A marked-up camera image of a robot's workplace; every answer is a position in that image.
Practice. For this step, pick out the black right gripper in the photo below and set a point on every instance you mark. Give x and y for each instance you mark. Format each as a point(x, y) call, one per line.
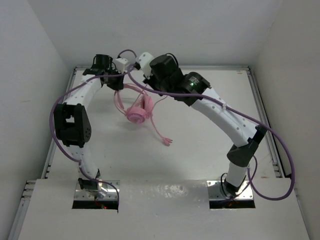
point(149, 81)

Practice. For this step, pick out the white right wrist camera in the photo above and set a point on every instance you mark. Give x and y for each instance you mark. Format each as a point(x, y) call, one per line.
point(142, 63)

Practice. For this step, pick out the metal base plate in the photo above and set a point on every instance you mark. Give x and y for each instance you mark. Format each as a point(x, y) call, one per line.
point(104, 192)
point(215, 192)

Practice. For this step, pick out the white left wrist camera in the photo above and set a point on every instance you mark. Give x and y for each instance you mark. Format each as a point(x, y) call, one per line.
point(121, 64)

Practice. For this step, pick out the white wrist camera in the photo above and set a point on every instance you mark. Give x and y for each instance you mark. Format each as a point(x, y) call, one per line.
point(121, 64)
point(142, 63)

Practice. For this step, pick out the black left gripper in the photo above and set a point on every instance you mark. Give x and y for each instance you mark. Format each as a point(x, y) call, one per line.
point(118, 85)

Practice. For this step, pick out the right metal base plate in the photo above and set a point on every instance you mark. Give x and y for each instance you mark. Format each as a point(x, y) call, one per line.
point(215, 192)

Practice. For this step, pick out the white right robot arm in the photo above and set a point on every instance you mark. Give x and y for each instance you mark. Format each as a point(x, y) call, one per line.
point(246, 136)

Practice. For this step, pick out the aluminium table frame rail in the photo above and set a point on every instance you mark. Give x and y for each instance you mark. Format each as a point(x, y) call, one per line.
point(155, 193)

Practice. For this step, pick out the pink headphones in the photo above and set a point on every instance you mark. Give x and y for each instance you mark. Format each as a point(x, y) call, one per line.
point(140, 110)

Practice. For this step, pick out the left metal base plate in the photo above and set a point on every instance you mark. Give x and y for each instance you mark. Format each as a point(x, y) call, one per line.
point(104, 192)

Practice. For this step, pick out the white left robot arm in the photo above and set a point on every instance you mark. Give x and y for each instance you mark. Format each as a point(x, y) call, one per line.
point(72, 125)

